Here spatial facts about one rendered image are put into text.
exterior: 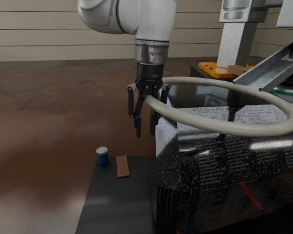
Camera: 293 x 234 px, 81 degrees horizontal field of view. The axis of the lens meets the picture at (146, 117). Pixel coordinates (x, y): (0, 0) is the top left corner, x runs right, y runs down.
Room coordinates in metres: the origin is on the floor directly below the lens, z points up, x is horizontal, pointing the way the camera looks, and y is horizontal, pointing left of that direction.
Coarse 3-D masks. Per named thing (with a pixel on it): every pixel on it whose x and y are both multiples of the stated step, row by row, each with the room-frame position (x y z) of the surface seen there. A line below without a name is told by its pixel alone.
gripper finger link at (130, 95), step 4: (128, 84) 0.48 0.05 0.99; (128, 88) 0.46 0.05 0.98; (128, 92) 0.47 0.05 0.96; (132, 92) 0.46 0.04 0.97; (128, 96) 0.47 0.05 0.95; (132, 96) 0.46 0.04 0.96; (128, 100) 0.47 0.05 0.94; (132, 100) 0.46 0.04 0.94; (128, 104) 0.47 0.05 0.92; (132, 104) 0.46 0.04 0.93; (128, 108) 0.47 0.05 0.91; (132, 108) 0.46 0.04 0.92; (128, 112) 0.48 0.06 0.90; (132, 112) 0.46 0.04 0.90; (132, 116) 0.46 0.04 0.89
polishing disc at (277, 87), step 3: (279, 84) 0.90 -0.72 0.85; (276, 87) 0.86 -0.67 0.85; (279, 87) 0.86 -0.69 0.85; (282, 87) 0.86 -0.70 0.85; (285, 87) 0.86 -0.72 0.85; (288, 87) 0.86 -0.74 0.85; (291, 87) 0.86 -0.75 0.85; (279, 90) 0.84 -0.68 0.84; (282, 90) 0.83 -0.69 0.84; (285, 90) 0.83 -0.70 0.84; (288, 90) 0.82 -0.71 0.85; (291, 90) 0.81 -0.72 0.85
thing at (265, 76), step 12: (288, 48) 0.94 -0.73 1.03; (264, 60) 0.83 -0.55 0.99; (276, 60) 0.89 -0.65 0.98; (252, 72) 0.78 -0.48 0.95; (264, 72) 0.81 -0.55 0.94; (276, 72) 0.78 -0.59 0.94; (288, 72) 0.73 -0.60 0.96; (252, 84) 0.73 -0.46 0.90; (264, 84) 0.64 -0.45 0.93; (276, 84) 0.68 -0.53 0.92; (252, 96) 0.65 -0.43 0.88
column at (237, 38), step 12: (228, 24) 1.65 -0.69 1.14; (240, 24) 1.56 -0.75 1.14; (252, 24) 1.58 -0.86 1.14; (228, 36) 1.63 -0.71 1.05; (240, 36) 1.54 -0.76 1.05; (252, 36) 1.61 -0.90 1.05; (228, 48) 1.61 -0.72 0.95; (240, 48) 1.54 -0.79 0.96; (228, 60) 1.59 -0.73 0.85; (240, 60) 1.56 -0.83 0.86
